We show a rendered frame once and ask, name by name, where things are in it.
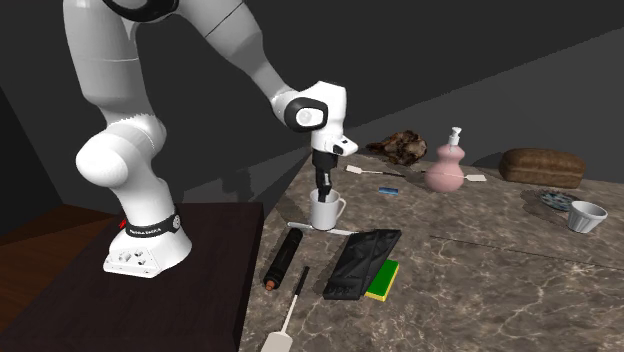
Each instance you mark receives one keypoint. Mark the dark robot stand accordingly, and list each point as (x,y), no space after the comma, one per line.
(97,312)

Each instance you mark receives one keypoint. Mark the white ribbed cup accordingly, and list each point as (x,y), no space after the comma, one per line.
(585,218)

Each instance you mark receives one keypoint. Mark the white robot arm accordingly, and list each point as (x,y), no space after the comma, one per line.
(126,146)

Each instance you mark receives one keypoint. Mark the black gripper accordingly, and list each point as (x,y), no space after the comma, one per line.
(322,162)

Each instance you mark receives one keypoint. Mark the pink soap dispenser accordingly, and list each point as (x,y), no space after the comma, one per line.
(444,170)

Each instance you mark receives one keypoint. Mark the black cylinder with copper tip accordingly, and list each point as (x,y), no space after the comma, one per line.
(284,258)

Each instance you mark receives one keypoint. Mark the patterned blue plate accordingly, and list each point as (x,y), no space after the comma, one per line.
(553,199)

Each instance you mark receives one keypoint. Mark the small blue block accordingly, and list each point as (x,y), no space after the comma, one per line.
(388,190)

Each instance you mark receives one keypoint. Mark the brown bread loaf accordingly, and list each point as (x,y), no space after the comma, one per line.
(541,167)

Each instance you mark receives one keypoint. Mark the black folded cloth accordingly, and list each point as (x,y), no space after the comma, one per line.
(360,261)

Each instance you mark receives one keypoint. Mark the brown rough lump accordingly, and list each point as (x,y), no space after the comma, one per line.
(402,145)

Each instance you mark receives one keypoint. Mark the white flat knife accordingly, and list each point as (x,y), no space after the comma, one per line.
(298,226)

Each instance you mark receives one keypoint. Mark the white mug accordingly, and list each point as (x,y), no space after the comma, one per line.
(322,217)

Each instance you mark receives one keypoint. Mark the green and yellow sponge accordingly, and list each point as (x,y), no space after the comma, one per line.
(385,282)

